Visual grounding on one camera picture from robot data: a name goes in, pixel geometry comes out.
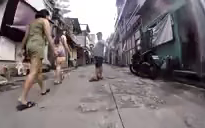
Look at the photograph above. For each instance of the person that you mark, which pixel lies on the person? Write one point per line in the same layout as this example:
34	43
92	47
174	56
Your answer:
36	43
98	55
60	53

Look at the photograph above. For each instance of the row of tall buildings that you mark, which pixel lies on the row of tall buildings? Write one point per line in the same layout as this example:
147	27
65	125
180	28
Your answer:
126	36

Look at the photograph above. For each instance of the cracked concrete lane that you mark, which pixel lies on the cracked concrete lane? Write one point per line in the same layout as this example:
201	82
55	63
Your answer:
90	100

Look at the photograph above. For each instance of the black motorcycle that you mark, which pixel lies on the black motorcycle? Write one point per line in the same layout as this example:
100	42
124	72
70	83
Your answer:
144	63

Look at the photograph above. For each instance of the grey green building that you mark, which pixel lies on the grey green building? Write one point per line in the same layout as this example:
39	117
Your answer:
176	36

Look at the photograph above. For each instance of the row of low houses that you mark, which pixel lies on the row of low houses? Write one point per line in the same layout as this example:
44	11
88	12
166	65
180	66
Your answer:
10	36

